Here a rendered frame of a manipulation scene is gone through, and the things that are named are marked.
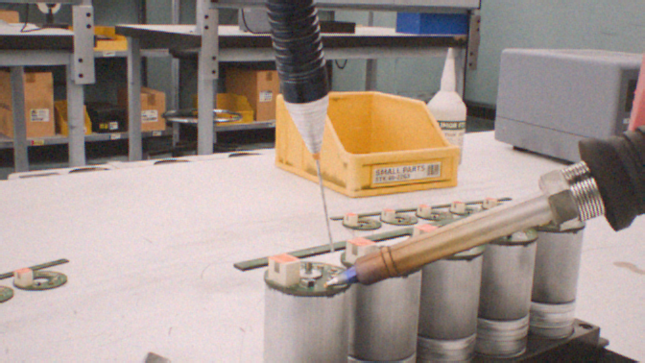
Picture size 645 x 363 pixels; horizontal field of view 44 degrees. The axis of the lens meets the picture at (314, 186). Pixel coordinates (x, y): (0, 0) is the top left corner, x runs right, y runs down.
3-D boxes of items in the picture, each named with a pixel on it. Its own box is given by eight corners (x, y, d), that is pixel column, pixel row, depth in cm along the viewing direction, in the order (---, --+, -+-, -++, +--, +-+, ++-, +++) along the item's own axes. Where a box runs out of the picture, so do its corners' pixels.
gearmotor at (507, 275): (537, 369, 28) (553, 230, 27) (493, 388, 27) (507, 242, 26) (484, 345, 30) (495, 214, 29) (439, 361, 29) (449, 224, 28)
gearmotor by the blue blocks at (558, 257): (583, 350, 30) (599, 219, 29) (543, 367, 29) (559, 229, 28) (529, 328, 32) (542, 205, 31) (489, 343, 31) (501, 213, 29)
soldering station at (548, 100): (704, 171, 71) (720, 61, 69) (604, 180, 66) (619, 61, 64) (581, 141, 84) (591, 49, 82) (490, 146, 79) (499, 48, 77)
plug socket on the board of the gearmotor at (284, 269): (307, 282, 22) (308, 258, 22) (282, 288, 21) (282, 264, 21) (290, 274, 22) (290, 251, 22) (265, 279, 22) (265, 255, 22)
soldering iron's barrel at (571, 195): (368, 309, 21) (610, 223, 20) (345, 254, 21) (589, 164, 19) (370, 290, 22) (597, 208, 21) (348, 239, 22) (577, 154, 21)
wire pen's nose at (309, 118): (284, 157, 19) (273, 101, 18) (308, 137, 20) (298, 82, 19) (322, 164, 19) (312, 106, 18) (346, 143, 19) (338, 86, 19)
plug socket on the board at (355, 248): (382, 264, 24) (383, 242, 23) (360, 269, 23) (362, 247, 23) (364, 256, 24) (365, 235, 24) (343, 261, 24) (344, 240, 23)
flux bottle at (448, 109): (424, 165, 69) (432, 48, 66) (421, 157, 72) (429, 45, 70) (464, 167, 69) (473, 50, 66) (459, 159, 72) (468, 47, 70)
